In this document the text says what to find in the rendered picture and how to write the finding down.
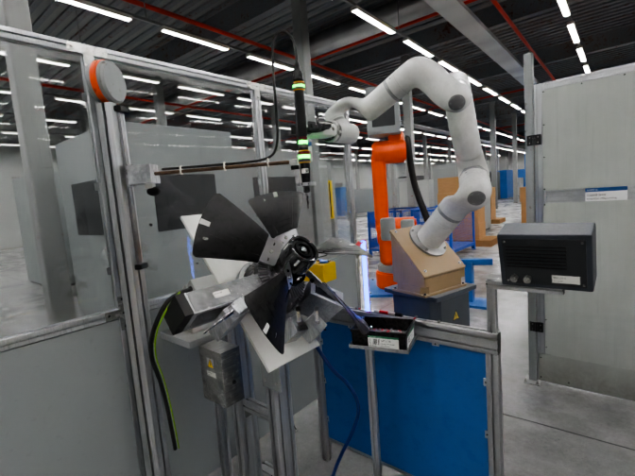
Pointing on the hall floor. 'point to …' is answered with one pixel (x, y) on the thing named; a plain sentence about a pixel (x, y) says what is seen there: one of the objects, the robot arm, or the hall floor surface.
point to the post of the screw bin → (373, 412)
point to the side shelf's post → (223, 440)
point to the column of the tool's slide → (133, 296)
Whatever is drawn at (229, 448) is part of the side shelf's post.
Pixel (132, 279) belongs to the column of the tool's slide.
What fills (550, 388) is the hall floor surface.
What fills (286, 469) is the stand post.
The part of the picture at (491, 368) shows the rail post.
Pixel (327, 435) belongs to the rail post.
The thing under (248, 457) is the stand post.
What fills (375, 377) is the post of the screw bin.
